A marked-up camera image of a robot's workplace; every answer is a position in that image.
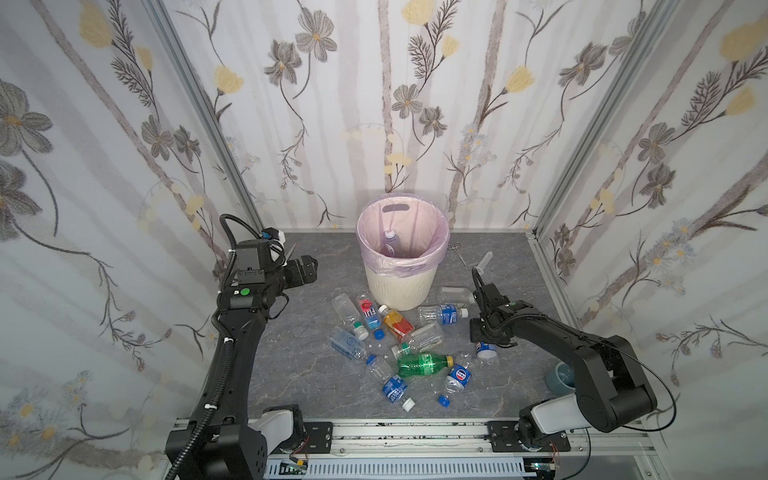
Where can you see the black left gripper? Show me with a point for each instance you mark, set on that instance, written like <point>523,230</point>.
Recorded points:
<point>303,270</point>

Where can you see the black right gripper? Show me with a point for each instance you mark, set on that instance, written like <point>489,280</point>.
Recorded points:
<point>486,306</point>

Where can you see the clear bottle purple label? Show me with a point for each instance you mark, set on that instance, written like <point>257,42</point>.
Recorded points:
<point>391,246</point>

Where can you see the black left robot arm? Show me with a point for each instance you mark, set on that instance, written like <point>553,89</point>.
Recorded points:
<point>219,440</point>

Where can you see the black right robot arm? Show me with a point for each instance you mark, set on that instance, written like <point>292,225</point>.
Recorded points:
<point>611,385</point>

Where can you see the white ribbed waste bin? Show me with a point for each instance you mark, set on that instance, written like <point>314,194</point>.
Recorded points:
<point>400,293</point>

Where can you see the pink plastic bin liner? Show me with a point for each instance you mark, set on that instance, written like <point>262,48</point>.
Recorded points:
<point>402,235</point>

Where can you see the clear bottle green label right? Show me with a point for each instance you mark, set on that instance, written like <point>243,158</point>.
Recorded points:
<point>459,296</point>

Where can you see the clear bottle blue round logo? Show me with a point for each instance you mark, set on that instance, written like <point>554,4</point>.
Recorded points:
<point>455,382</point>

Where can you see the clear square bottle green band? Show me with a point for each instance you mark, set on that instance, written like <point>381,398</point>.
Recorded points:
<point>350,316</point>

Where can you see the clear square bottle centre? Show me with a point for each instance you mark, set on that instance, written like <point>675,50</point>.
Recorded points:
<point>418,341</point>

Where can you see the clear bottle red blue label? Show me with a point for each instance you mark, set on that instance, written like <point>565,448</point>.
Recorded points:
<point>370,313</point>

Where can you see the green bottle yellow cap centre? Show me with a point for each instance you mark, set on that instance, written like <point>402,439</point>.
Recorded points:
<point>423,364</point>

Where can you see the orange drink bottle red label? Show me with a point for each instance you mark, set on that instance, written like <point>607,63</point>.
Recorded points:
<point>395,322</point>

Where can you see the clear bottle blue label front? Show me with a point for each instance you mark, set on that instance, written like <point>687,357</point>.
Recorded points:
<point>392,386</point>

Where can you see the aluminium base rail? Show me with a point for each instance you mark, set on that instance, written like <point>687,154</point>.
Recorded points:
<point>459,448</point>

